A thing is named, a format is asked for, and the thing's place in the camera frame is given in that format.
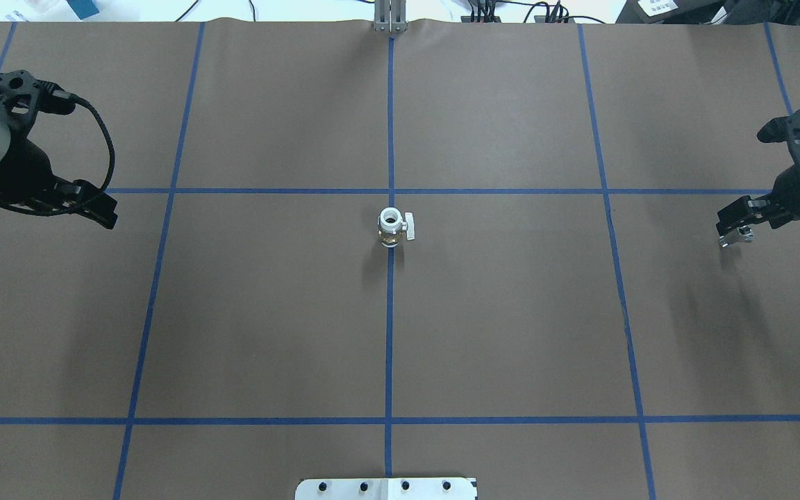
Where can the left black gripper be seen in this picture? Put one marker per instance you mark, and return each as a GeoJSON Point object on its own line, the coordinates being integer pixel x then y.
{"type": "Point", "coordinates": [23, 169]}

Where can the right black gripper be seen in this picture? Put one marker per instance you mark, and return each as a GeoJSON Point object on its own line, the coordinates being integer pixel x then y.
{"type": "Point", "coordinates": [799, 194]}

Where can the grey metal pipe fitting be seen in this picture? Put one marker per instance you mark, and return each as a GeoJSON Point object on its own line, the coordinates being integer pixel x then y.
{"type": "Point", "coordinates": [738, 235]}

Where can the white brass PPR valve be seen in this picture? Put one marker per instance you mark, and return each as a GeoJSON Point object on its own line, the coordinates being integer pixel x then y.
{"type": "Point", "coordinates": [393, 225]}

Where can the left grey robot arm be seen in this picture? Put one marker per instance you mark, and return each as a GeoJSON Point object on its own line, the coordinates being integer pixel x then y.
{"type": "Point", "coordinates": [18, 124]}

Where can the teal box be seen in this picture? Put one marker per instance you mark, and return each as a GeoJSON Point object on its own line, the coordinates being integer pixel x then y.
{"type": "Point", "coordinates": [84, 9]}

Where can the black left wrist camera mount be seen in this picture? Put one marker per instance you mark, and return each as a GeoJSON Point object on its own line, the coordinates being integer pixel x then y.
{"type": "Point", "coordinates": [19, 89]}

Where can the aluminium frame post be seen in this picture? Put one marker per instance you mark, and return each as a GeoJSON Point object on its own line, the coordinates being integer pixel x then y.
{"type": "Point", "coordinates": [390, 16]}

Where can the white camera stand base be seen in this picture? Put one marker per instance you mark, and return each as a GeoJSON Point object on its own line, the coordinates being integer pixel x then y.
{"type": "Point", "coordinates": [388, 488]}

